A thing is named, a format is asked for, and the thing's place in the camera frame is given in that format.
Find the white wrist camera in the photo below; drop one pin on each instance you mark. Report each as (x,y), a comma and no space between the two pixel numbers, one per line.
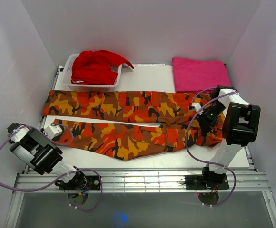
(196,107)
(52,131)

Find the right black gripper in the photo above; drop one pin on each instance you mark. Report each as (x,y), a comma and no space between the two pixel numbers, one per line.
(205,126)

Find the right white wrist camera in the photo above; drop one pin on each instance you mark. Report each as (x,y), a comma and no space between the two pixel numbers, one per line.
(196,107)

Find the pink folded trousers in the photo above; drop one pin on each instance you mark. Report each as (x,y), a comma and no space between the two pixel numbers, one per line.
(196,75)

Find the orange camouflage trousers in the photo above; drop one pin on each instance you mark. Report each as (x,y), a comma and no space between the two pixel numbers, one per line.
(129,125)

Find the red garment in basket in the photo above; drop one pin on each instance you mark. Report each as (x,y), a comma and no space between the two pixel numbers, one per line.
(94,67)

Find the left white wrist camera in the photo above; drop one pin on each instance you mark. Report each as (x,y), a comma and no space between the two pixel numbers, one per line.
(52,131)

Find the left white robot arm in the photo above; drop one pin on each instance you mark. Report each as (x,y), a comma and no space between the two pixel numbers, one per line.
(36,149)

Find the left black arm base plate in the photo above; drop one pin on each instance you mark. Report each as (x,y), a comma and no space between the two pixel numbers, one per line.
(89,182)

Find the white plastic basket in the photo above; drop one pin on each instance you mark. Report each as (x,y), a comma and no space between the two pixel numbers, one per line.
(65,78)

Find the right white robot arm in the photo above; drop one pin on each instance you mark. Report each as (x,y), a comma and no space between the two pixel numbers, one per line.
(239,128)

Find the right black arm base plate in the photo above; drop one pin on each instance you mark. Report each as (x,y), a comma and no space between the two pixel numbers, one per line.
(196,182)

